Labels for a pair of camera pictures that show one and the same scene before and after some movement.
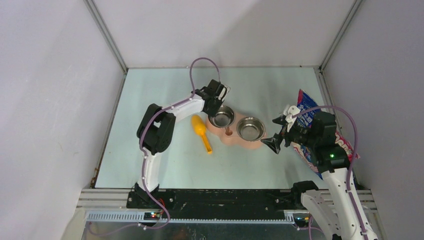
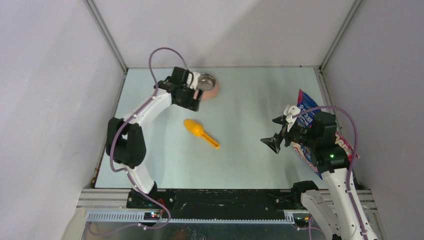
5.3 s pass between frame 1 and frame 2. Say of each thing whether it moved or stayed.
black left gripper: moved
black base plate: stayed
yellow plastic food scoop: moved
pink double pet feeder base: moved
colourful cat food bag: stayed
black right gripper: stayed
